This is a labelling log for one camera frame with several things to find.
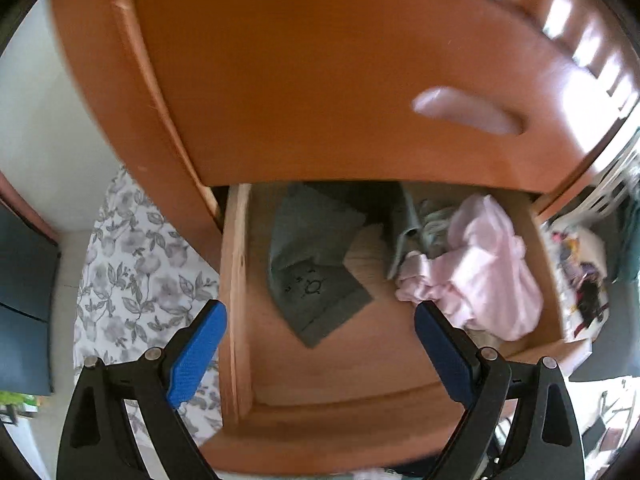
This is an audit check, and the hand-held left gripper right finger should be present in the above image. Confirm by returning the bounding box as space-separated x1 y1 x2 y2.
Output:
414 301 586 480

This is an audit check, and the teal jacket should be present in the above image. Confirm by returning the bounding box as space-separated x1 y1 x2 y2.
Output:
617 195 640 281

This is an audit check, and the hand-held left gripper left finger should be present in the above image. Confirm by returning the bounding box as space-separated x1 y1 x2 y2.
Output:
56 299 228 480

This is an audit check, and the grey cloth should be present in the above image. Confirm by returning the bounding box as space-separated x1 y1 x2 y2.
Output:
269 182 376 350

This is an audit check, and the pile of small toys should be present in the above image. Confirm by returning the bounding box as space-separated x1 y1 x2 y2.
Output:
550 227 608 341

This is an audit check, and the wooden drawer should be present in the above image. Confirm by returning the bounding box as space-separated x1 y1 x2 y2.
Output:
200 182 593 476
117 0 631 196

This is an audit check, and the dark blue panel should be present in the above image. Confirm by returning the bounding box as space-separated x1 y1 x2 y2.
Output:
0 205 62 396

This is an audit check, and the grey green garment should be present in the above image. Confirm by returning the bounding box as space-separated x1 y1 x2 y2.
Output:
387 185 458 281

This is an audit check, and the black fuzzy toy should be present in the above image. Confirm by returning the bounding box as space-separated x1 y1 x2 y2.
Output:
575 280 608 321

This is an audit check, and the green printed box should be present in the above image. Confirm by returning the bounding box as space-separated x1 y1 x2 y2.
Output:
0 390 38 426

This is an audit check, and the pink garment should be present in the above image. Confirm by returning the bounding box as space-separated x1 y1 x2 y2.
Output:
395 194 545 341

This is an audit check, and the closed wooden drawer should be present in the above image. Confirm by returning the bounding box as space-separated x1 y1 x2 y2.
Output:
117 0 631 196

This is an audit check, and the wooden nightstand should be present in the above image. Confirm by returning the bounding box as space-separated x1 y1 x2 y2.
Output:
50 0 640 241

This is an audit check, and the white laundry basket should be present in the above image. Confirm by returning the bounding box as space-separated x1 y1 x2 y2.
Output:
575 130 640 221

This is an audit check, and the grey floral blanket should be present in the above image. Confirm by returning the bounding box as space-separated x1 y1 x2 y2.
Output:
74 167 223 446

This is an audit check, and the brown wooden frame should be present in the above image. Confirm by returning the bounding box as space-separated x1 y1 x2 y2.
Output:
0 170 61 246

